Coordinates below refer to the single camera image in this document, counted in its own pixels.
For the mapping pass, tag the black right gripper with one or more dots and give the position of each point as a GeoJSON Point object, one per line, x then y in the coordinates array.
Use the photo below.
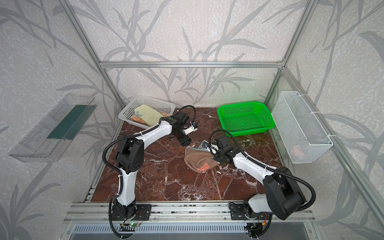
{"type": "Point", "coordinates": [218, 157]}

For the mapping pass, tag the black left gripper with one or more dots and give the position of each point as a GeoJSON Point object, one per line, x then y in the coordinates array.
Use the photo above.
{"type": "Point", "coordinates": [184, 141]}

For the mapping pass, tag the brown pink striped towel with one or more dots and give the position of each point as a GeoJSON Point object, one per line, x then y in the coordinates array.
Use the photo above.
{"type": "Point", "coordinates": [199, 160]}

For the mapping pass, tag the blue yellow towel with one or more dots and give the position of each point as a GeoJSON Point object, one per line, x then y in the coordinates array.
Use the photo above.
{"type": "Point", "coordinates": [148, 114]}

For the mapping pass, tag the orange bunny pattern towel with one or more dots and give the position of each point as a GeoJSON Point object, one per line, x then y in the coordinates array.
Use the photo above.
{"type": "Point", "coordinates": [137, 119]}

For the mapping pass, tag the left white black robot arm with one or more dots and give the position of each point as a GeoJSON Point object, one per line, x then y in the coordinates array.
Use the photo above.
{"type": "Point", "coordinates": [130, 157]}

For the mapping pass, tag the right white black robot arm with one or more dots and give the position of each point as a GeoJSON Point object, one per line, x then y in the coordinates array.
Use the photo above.
{"type": "Point", "coordinates": [283, 196]}

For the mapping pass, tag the green plastic basket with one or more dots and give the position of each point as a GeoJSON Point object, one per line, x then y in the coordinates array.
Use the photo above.
{"type": "Point", "coordinates": [247, 118]}

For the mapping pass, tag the white plastic basket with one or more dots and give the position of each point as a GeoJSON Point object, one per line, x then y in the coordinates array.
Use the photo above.
{"type": "Point", "coordinates": [158, 105]}

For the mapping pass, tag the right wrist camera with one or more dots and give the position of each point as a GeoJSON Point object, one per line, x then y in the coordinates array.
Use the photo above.
{"type": "Point", "coordinates": [207, 146]}

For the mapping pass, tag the pink object in wire basket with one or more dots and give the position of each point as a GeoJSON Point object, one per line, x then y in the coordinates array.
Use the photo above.
{"type": "Point", "coordinates": [298, 152]}

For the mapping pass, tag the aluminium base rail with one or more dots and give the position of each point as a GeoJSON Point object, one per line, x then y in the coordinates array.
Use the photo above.
{"type": "Point", "coordinates": [170, 218]}

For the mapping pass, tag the white wire mesh basket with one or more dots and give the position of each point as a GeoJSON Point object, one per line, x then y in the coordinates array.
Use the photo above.
{"type": "Point", "coordinates": [298, 125]}

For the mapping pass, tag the clear acrylic wall shelf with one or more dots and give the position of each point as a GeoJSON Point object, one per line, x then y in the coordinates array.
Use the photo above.
{"type": "Point", "coordinates": [50, 138]}

